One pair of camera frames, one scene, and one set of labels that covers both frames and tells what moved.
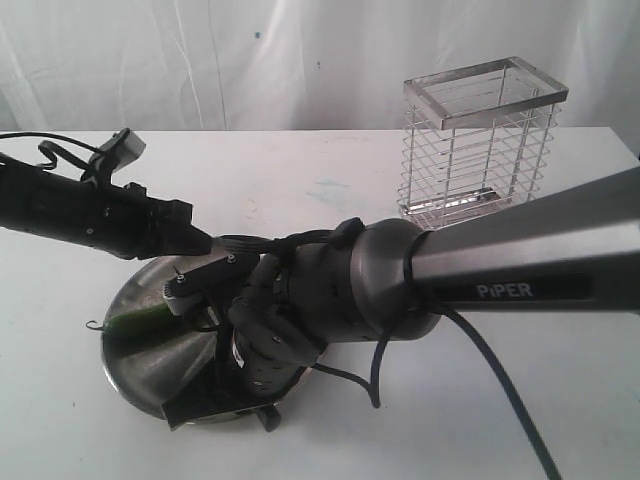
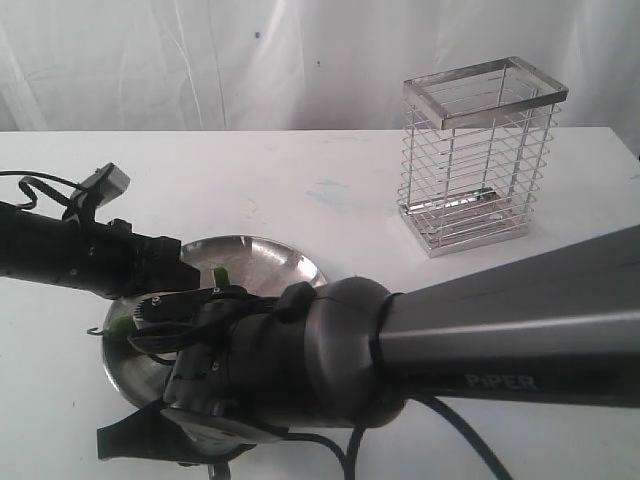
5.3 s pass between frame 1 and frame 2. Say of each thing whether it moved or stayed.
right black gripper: moved
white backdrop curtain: stayed
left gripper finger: moved
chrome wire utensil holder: stayed
